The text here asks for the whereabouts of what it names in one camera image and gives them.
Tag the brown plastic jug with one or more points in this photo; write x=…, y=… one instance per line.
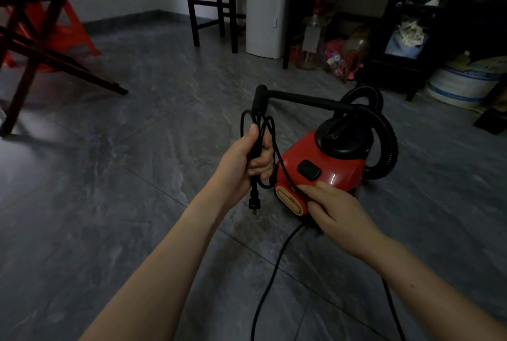
x=355, y=51

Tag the white crumpled cloth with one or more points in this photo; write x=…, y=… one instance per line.
x=412, y=31

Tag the black vacuum wand tube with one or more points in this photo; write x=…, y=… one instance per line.
x=309, y=100

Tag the pink plastic toy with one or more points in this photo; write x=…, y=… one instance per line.
x=333, y=57

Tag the white water dispenser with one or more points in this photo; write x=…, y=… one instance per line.
x=269, y=8

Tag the person's left hand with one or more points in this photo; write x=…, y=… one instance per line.
x=233, y=166

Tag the red plastic stool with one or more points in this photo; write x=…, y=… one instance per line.
x=73, y=35

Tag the red canister vacuum cleaner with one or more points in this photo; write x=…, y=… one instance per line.
x=324, y=162

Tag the person's right hand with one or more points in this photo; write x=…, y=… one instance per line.
x=344, y=218

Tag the white blue woven sack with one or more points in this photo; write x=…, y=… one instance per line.
x=461, y=83

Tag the person's right thumb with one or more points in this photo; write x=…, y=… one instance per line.
x=317, y=210

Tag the clear plastic bottle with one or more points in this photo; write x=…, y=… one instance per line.
x=313, y=39

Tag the person's left forearm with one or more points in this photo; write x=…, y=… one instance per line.
x=166, y=265

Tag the person's right forearm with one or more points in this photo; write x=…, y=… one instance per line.
x=431, y=297

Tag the person's left thumb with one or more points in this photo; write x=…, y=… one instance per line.
x=249, y=138

